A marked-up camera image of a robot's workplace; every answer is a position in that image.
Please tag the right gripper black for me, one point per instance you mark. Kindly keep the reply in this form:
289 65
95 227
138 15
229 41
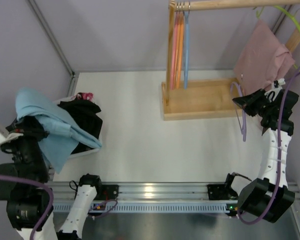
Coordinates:
261 102

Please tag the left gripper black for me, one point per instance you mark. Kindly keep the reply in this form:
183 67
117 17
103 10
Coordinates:
30 127

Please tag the blue trousers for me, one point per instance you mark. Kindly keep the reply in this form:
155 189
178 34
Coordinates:
64 134

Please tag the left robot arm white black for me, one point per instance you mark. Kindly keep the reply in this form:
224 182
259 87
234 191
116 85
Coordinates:
29 201

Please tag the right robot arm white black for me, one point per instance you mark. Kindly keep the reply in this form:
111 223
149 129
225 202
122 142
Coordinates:
268 197

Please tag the pink trousers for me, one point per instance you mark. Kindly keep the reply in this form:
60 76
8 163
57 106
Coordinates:
263 60

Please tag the green clothes hanger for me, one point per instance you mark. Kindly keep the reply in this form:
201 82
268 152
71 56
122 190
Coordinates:
294 39

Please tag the pink clothes hanger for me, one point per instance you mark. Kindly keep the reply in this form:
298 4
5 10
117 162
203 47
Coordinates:
174 49

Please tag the blue clothes hanger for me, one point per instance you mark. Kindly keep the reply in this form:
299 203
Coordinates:
186 46

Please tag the orange clothes hanger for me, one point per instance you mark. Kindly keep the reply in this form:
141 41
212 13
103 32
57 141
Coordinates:
179 49

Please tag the wooden clothes rack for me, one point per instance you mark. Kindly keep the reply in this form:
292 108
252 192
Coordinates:
206 98

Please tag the black clothes pile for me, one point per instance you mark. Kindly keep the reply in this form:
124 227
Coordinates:
84 112

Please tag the pink patterned garment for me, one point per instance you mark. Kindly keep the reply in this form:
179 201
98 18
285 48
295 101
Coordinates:
89 96

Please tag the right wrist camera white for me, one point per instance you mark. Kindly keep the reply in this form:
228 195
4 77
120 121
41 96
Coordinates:
276 87

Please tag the aluminium mounting rail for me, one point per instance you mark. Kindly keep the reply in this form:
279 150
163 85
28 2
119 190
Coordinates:
166 197

